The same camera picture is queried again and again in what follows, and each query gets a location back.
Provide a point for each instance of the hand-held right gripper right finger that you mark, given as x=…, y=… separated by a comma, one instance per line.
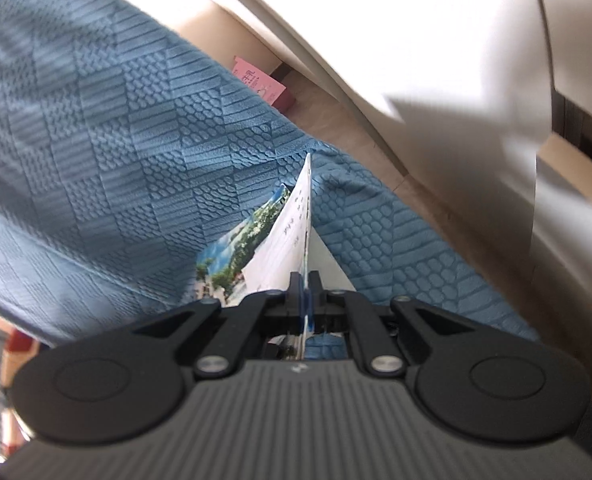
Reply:
x=316, y=305

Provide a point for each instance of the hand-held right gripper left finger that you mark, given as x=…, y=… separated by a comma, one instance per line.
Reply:
x=298, y=305

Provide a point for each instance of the blue textured sofa cover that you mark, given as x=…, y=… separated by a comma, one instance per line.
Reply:
x=150, y=170

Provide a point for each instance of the pink box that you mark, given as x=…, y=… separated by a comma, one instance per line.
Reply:
x=261, y=80

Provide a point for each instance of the white furniture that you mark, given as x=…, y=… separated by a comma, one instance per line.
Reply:
x=426, y=50

